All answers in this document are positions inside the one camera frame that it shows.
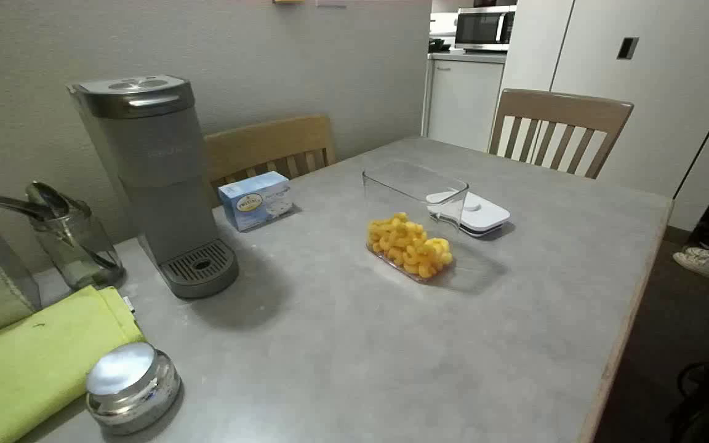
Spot white rectangular jar lid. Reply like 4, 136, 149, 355
423, 187, 515, 241

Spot round silver metal tin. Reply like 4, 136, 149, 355
83, 340, 184, 436

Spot wooden slat-back chair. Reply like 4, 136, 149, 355
487, 85, 637, 182
202, 110, 340, 193

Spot silver microwave oven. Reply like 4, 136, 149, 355
452, 4, 519, 53

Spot yellow snack pieces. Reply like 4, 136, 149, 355
366, 211, 457, 282

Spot black wall plate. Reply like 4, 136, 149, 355
616, 33, 643, 61

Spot small blue white box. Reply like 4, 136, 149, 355
217, 169, 298, 233

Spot clear plastic storage jar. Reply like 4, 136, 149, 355
360, 158, 474, 284

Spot green cloth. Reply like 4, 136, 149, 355
0, 282, 146, 443

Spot clear glass jug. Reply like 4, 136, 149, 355
0, 180, 129, 289

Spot grey pod coffee maker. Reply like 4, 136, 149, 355
66, 72, 241, 303

